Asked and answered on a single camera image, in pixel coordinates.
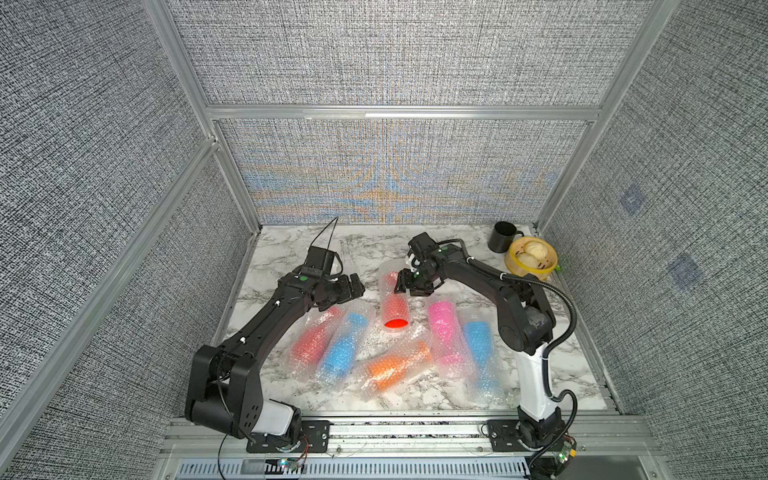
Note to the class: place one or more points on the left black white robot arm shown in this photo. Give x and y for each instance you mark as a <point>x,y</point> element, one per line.
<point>224,389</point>

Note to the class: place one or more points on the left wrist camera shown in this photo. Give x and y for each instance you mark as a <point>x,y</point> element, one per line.
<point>318,262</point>

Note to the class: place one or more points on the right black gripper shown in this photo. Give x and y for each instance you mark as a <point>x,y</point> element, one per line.
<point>403,281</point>

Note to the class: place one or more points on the black mug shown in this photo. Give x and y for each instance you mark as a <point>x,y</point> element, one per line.
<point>503,234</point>

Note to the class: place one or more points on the aluminium front rail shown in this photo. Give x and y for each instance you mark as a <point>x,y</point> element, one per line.
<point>597,433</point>

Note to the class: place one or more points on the yellow bowl with buns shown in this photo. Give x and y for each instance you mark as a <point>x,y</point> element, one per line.
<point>530,255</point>

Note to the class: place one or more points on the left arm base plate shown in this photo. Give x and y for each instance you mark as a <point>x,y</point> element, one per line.
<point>311,436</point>

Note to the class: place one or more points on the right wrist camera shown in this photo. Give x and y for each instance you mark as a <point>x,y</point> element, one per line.
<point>421,247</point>

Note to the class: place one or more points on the wrapped blue wine glass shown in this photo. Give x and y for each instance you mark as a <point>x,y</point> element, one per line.
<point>340,356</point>
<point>485,387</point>

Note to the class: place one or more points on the wrapped blue wine glass right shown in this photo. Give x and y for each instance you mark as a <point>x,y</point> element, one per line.
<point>485,387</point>

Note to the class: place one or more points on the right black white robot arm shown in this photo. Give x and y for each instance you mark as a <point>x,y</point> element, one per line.
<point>525,323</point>

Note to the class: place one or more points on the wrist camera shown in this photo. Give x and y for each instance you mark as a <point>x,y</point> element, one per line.
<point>318,262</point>
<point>421,247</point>

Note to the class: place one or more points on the pink plastic wine glass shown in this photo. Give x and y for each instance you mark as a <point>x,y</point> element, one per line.
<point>445,333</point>

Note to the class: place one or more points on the red plastic wine glass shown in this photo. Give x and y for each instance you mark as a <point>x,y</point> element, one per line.
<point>394,307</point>

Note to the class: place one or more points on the wrapped blue wine glass left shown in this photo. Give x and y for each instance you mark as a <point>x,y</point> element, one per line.
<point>340,356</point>

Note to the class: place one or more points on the wrapped orange wine glass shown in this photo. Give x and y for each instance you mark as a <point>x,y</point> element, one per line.
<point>399,364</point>

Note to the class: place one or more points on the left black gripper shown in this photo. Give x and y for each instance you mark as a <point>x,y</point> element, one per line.
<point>346,292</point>

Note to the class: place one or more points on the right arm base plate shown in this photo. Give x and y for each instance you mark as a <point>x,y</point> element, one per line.
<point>513,435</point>

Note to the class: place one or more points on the wrapped red wine glass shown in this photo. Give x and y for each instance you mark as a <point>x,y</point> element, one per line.
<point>310,346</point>

